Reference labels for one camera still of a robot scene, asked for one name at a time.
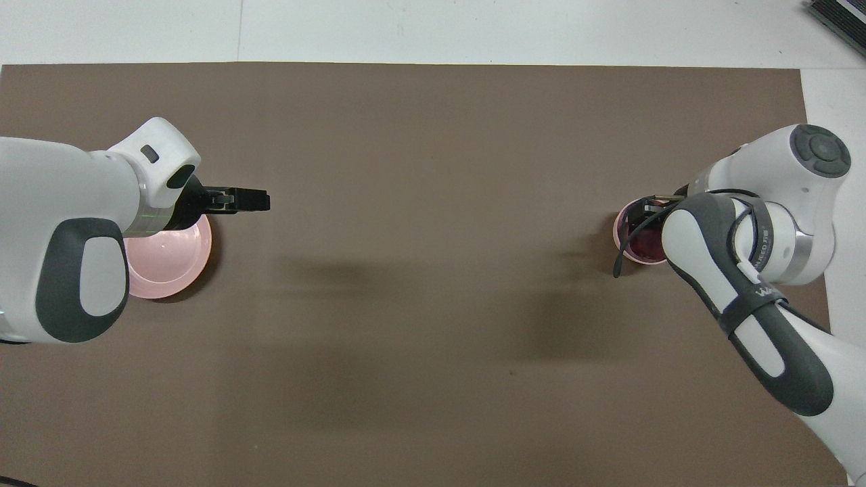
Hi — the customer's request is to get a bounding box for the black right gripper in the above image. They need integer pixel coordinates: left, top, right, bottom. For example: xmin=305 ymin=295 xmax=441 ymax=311
xmin=626 ymin=195 xmax=687 ymax=234

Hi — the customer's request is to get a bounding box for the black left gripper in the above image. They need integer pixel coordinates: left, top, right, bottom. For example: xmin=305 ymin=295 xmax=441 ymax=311
xmin=166 ymin=175 xmax=271 ymax=231

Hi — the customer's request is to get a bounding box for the dark red apple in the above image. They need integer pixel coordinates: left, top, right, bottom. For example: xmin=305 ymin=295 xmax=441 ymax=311
xmin=626 ymin=227 xmax=667 ymax=262

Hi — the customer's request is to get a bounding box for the pink bowl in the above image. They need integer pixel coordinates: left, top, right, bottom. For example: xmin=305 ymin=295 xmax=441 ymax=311
xmin=612 ymin=195 xmax=672 ymax=266

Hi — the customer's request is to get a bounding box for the pink plate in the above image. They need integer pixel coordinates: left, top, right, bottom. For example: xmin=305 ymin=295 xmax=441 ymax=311
xmin=124 ymin=212 xmax=213 ymax=300

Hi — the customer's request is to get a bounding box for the brown table mat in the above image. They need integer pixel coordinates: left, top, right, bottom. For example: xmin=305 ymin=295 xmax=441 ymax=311
xmin=0 ymin=62 xmax=850 ymax=487

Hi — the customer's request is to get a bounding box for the dark ribbed device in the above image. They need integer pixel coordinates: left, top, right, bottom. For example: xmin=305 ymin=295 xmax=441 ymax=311
xmin=805 ymin=0 xmax=866 ymax=58

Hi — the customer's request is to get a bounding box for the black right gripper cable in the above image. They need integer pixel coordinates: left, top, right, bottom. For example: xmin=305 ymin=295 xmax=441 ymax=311
xmin=613 ymin=189 xmax=769 ymax=279

